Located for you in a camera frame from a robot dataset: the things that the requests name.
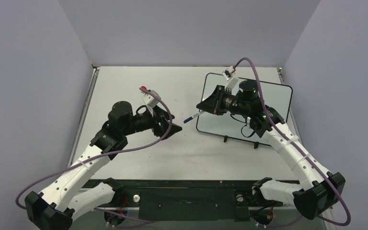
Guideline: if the white whiteboard black frame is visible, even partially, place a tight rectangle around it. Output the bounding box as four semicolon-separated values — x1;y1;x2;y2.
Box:
196;73;293;147

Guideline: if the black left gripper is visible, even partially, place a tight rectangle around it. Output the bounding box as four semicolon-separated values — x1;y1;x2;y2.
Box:
123;105;182;139

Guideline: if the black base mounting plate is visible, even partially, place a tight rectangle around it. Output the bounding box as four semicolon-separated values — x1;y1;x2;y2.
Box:
83;178;283;221

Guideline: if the white marker pen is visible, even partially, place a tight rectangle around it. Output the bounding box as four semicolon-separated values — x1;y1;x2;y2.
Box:
190;110;205;119

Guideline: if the blue marker cap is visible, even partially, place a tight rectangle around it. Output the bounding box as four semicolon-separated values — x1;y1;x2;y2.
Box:
183;117;193;124

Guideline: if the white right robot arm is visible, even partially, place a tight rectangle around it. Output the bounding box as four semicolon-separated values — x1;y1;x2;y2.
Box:
196;80;345;220

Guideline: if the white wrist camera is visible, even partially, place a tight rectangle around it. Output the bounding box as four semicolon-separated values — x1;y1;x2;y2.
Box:
222;66;239;92
140;86;160;109

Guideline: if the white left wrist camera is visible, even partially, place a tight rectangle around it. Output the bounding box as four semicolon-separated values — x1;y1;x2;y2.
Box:
140;86;160;109

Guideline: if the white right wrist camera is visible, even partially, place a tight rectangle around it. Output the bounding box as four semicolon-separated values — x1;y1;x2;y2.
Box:
222;66;239;92

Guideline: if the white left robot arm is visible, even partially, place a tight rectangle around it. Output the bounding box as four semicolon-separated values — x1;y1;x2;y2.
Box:
25;101;182;230

